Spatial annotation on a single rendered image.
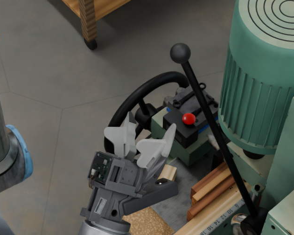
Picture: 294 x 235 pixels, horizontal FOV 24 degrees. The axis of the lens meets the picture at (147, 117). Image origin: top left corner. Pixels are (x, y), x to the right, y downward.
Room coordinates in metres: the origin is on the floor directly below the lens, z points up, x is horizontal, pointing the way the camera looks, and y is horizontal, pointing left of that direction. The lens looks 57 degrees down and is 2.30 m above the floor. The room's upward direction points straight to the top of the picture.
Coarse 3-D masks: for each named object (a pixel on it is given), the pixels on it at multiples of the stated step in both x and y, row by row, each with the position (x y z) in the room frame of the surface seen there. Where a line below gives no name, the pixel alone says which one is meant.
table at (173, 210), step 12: (168, 156) 0.83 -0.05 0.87; (204, 156) 0.81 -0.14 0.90; (180, 168) 0.78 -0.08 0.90; (192, 168) 0.78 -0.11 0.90; (204, 168) 0.78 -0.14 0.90; (180, 180) 0.75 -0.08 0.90; (192, 180) 0.75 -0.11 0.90; (180, 192) 0.72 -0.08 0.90; (156, 204) 0.68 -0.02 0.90; (168, 204) 0.68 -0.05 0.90; (180, 204) 0.68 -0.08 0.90; (168, 216) 0.65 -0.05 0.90; (180, 216) 0.65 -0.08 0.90; (180, 228) 0.63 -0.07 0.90; (228, 228) 0.63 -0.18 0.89
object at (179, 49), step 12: (180, 48) 0.71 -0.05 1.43; (180, 60) 0.69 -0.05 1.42; (192, 72) 0.69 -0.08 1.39; (192, 84) 0.68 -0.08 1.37; (204, 108) 0.65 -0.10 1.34; (216, 132) 0.63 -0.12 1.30; (228, 156) 0.61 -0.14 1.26; (240, 180) 0.58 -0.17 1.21; (240, 192) 0.57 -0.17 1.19; (252, 204) 0.55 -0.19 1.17; (252, 216) 0.54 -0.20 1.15; (264, 216) 0.54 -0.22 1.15; (252, 228) 0.52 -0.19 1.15
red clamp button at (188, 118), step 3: (186, 114) 0.85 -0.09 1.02; (189, 114) 0.85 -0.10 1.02; (192, 114) 0.85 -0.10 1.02; (183, 117) 0.84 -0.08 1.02; (186, 117) 0.84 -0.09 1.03; (189, 117) 0.84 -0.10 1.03; (192, 117) 0.84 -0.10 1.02; (195, 117) 0.84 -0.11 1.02; (183, 120) 0.83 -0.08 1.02; (186, 120) 0.83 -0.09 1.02; (189, 120) 0.83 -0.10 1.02; (192, 120) 0.83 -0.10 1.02; (195, 120) 0.83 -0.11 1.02; (186, 123) 0.83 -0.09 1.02; (189, 123) 0.83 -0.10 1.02; (192, 123) 0.83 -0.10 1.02
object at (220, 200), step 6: (234, 186) 0.71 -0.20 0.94; (234, 192) 0.70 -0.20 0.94; (222, 198) 0.68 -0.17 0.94; (228, 198) 0.68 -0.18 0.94; (210, 204) 0.67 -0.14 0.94; (216, 204) 0.67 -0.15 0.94; (204, 210) 0.65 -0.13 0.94; (210, 210) 0.65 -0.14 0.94; (198, 216) 0.64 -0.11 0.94; (204, 216) 0.64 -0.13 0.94; (192, 222) 0.62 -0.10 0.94; (198, 222) 0.62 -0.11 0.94; (186, 228) 0.61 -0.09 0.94; (192, 228) 0.61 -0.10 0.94; (174, 234) 0.59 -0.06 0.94; (180, 234) 0.59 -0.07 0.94
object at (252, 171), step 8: (232, 144) 0.74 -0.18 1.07; (232, 152) 0.73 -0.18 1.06; (240, 152) 0.72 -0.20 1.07; (224, 160) 0.74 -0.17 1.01; (240, 160) 0.71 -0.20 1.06; (248, 160) 0.70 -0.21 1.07; (256, 160) 0.70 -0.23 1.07; (264, 160) 0.70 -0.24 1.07; (272, 160) 0.70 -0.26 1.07; (240, 168) 0.71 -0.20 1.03; (248, 168) 0.69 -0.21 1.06; (256, 168) 0.68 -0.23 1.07; (264, 168) 0.68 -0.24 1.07; (248, 176) 0.69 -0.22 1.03; (256, 176) 0.67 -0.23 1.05; (264, 176) 0.67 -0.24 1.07; (264, 184) 0.66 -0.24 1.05
